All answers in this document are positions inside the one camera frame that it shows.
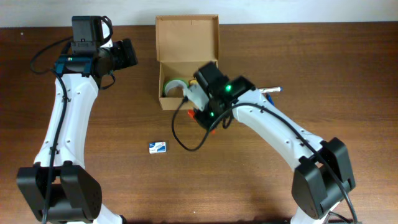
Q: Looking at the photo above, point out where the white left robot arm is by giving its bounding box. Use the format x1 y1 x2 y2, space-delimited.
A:
17 16 137 223

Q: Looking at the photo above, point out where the cardboard box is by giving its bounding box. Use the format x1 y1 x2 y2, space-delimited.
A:
155 14 220 110

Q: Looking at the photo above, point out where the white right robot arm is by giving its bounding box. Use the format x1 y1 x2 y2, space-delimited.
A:
194 62 356 223

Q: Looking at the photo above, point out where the green tape roll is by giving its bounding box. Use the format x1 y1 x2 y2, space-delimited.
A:
163 78 188 96

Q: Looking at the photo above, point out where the blue white marker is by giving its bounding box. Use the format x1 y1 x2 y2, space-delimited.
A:
259 86 283 93

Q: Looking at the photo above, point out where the blue white staples box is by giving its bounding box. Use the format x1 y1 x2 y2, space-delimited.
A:
149 141 167 154

